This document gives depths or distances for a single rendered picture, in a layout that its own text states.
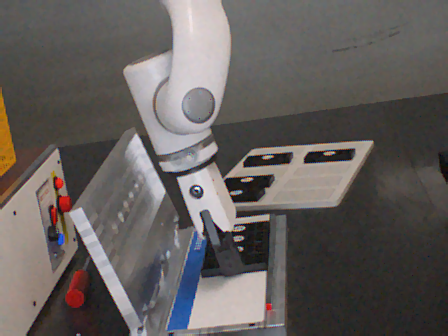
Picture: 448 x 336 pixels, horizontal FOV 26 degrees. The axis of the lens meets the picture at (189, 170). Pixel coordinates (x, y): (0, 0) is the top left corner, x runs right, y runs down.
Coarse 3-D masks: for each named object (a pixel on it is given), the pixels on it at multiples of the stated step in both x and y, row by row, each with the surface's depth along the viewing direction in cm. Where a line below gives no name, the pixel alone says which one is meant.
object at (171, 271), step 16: (176, 224) 166; (176, 240) 163; (176, 256) 156; (160, 272) 146; (176, 272) 148; (160, 288) 143; (176, 288) 142; (160, 304) 138; (272, 304) 130; (144, 320) 129; (160, 320) 131; (272, 320) 126
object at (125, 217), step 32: (128, 160) 156; (96, 192) 131; (128, 192) 150; (160, 192) 166; (96, 224) 125; (128, 224) 142; (160, 224) 154; (96, 256) 124; (128, 256) 136; (160, 256) 147; (128, 288) 127; (128, 320) 126
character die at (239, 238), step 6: (234, 234) 157; (240, 234) 157; (246, 234) 157; (252, 234) 156; (258, 234) 156; (264, 234) 155; (240, 240) 154; (246, 240) 154; (252, 240) 153; (258, 240) 153; (264, 240) 152; (210, 246) 154
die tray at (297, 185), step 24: (336, 144) 210; (360, 144) 207; (240, 168) 204; (264, 168) 201; (288, 168) 198; (312, 168) 195; (336, 168) 193; (288, 192) 182; (312, 192) 180; (336, 192) 178
